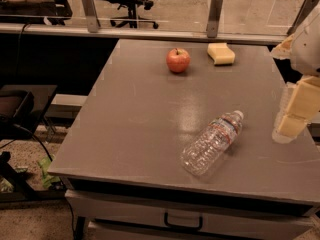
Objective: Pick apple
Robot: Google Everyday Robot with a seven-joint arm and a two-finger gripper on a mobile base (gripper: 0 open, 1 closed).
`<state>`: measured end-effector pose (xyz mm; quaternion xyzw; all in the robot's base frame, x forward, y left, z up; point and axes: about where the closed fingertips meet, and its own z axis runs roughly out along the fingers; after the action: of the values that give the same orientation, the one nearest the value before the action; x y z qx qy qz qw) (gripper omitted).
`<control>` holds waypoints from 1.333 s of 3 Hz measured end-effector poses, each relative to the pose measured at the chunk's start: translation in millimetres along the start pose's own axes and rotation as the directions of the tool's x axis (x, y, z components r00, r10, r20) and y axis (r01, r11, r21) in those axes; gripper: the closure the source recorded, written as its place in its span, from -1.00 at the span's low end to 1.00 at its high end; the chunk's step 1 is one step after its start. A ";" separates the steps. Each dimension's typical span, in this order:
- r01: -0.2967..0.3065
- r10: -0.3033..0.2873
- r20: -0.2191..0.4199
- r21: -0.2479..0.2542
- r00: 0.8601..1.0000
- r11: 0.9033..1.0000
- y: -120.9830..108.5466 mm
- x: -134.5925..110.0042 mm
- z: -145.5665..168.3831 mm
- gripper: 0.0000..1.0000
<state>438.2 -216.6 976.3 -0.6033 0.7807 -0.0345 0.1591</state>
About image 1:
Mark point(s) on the left metal railing bracket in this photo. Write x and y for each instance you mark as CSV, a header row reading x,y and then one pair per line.
x,y
93,24

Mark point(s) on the black side table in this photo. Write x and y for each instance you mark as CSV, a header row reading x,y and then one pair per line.
x,y
22,109

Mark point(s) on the red apple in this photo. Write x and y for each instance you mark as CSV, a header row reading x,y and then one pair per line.
x,y
178,60

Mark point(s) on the metal railing bracket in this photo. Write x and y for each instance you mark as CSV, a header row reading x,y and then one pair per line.
x,y
215,9
93,24
306,8

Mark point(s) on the green crumpled bag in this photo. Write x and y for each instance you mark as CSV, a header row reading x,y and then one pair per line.
x,y
48,181

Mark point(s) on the metal railing bar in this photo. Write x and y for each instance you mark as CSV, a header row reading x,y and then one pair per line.
x,y
142,34

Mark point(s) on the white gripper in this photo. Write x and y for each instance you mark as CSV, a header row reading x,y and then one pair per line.
x,y
308,52

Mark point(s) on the grey drawer with black handle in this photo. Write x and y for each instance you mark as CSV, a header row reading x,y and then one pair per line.
x,y
115,217

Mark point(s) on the dark desk with clutter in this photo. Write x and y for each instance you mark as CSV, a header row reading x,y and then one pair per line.
x,y
47,12

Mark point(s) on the middle metal railing bracket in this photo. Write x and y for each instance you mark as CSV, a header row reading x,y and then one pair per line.
x,y
215,9

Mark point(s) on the clear plastic water bottle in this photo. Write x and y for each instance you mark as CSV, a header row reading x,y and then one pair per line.
x,y
208,147

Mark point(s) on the right metal railing bracket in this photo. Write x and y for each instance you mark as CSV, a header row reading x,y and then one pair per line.
x,y
306,8

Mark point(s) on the yellow sponge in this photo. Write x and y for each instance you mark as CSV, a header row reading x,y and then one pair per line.
x,y
221,53

